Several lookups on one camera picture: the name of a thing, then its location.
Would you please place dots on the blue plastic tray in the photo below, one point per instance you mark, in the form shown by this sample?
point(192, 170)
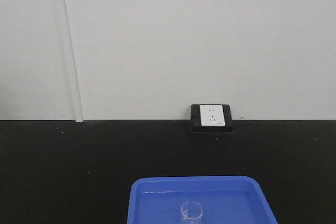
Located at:
point(225, 199)

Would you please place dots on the clear glass beaker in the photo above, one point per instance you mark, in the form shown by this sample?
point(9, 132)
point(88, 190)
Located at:
point(191, 212)

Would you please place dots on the white wall socket black base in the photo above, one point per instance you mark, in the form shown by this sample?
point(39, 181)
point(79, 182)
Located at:
point(211, 118)

